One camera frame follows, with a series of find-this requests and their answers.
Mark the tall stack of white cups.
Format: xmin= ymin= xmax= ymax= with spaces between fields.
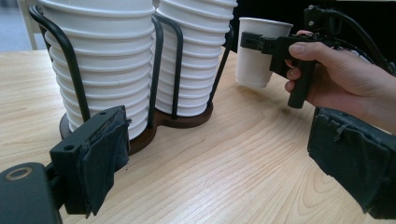
xmin=153 ymin=0 xmax=239 ymax=118

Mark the white paper cup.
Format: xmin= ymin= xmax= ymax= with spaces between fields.
xmin=235 ymin=17 xmax=294 ymax=91

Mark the black double cup holder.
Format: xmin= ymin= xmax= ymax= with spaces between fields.
xmin=28 ymin=4 xmax=235 ymax=157

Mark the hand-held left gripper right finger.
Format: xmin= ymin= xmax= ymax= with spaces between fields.
xmin=307 ymin=106 xmax=396 ymax=220

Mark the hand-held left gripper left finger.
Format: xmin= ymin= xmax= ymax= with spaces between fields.
xmin=49 ymin=105 xmax=132 ymax=217

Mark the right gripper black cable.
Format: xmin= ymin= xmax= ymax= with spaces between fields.
xmin=320 ymin=7 xmax=396 ymax=77

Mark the short stack of white cups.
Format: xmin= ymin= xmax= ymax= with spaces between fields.
xmin=38 ymin=0 xmax=157 ymax=141

